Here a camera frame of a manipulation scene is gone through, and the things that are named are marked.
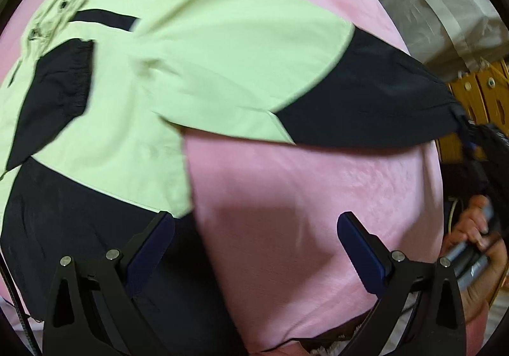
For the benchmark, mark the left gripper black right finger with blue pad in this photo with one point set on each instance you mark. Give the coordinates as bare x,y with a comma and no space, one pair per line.
437,323

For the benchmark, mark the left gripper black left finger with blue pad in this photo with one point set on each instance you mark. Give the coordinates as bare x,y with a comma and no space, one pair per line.
73,324

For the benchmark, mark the green and black hooded jacket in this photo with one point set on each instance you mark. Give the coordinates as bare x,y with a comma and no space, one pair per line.
191,73

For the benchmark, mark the person's right hand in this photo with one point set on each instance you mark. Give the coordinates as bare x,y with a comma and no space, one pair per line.
473,227

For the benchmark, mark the yellow wooden drawer cabinet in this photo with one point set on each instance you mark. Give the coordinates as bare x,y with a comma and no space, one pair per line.
484,94

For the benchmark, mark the cream lace covered furniture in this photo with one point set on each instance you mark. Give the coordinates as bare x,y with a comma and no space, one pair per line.
450,36

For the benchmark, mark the pink bed sheet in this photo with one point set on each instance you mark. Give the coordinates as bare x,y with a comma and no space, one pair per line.
310,212

